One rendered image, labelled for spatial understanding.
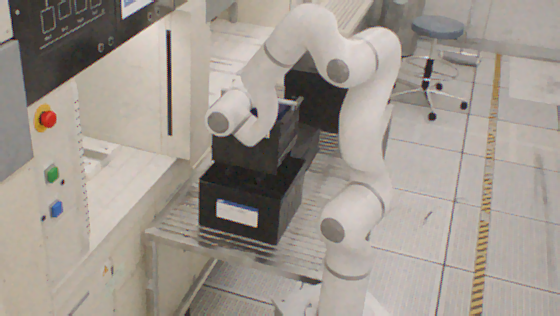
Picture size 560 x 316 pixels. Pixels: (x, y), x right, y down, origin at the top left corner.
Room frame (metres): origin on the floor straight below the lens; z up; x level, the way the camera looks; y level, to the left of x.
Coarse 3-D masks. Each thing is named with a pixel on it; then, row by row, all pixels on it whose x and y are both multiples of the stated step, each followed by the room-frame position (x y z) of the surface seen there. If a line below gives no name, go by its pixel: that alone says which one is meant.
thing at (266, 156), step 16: (288, 112) 1.74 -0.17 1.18; (272, 128) 1.68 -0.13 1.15; (288, 128) 1.76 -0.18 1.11; (224, 144) 1.73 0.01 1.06; (240, 144) 1.72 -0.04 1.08; (256, 144) 1.70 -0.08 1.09; (272, 144) 1.68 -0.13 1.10; (288, 144) 1.78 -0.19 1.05; (224, 160) 1.73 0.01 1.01; (240, 160) 1.71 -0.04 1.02; (256, 160) 1.70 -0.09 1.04; (272, 160) 1.68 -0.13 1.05
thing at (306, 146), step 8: (304, 128) 2.25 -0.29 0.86; (312, 128) 2.25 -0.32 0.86; (304, 136) 2.18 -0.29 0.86; (312, 136) 2.19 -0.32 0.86; (296, 144) 2.12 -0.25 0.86; (304, 144) 2.12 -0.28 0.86; (312, 144) 2.15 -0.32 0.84; (296, 152) 2.06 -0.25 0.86; (304, 152) 2.06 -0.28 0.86; (312, 152) 2.17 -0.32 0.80; (312, 160) 2.17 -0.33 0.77
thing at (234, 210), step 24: (216, 168) 1.86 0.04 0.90; (240, 168) 1.97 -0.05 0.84; (288, 168) 1.91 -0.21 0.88; (216, 192) 1.71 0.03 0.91; (240, 192) 1.68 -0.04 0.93; (264, 192) 1.90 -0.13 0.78; (288, 192) 1.71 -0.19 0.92; (216, 216) 1.71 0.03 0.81; (240, 216) 1.68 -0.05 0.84; (264, 216) 1.65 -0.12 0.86; (288, 216) 1.73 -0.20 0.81; (264, 240) 1.65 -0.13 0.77
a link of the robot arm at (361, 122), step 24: (384, 48) 1.34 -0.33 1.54; (384, 72) 1.35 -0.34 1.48; (360, 96) 1.35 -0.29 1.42; (384, 96) 1.34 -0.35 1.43; (360, 120) 1.30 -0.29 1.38; (360, 144) 1.30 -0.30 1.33; (360, 168) 1.31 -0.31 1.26; (384, 168) 1.33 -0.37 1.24; (384, 192) 1.34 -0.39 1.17; (384, 216) 1.33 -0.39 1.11
